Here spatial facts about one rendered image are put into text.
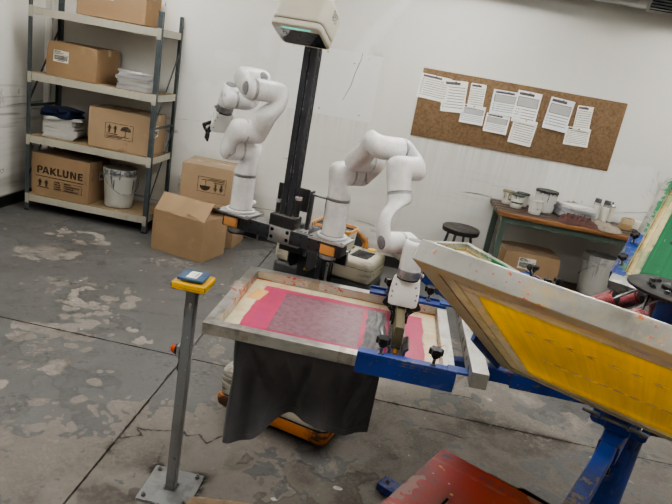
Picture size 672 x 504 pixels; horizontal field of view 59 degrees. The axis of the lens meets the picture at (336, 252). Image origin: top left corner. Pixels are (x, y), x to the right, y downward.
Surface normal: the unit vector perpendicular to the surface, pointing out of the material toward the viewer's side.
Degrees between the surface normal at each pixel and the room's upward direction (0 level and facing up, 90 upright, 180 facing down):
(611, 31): 90
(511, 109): 87
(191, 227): 90
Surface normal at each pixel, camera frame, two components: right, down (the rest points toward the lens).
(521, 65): -0.12, 0.28
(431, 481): 0.17, -0.94
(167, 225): -0.36, 0.22
